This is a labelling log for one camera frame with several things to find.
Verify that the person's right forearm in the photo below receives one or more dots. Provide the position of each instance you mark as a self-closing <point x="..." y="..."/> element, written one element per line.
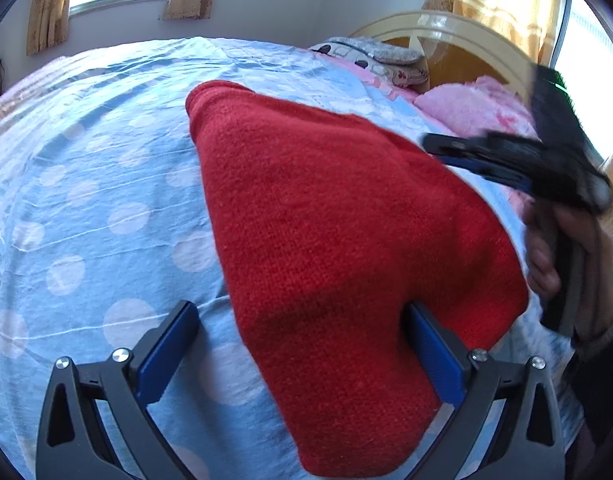
<point x="601" y="340"/>

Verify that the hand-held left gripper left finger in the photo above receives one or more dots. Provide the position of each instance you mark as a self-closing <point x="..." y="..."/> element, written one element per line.
<point x="166" y="355"/>

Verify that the window beside headboard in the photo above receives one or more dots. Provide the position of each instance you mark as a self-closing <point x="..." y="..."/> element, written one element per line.
<point x="586" y="60"/>

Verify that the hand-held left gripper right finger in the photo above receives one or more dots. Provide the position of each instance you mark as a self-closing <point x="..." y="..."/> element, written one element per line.
<point x="436" y="360"/>

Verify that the long yellow curtain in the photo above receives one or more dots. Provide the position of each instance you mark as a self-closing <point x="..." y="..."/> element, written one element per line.
<point x="506" y="5"/>

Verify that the red knitted sweater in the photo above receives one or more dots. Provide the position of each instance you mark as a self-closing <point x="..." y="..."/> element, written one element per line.
<point x="336" y="235"/>

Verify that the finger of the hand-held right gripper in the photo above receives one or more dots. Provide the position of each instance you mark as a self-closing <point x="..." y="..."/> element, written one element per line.
<point x="496" y="172"/>
<point x="454" y="144"/>

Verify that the pink fluffy blanket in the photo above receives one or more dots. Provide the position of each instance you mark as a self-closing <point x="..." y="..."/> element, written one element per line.
<point x="471" y="105"/>

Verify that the person's right hand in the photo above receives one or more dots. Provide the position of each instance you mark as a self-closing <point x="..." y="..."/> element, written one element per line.
<point x="541" y="260"/>

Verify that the blue polka dot bed sheet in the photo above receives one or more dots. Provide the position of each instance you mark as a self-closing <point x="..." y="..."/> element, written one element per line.
<point x="111" y="160"/>

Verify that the cream wooden headboard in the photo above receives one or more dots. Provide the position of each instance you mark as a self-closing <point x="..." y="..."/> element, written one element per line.
<point x="461" y="30"/>

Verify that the grey fuzzy pillow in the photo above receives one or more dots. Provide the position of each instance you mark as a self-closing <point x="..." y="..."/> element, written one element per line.
<point x="366" y="52"/>

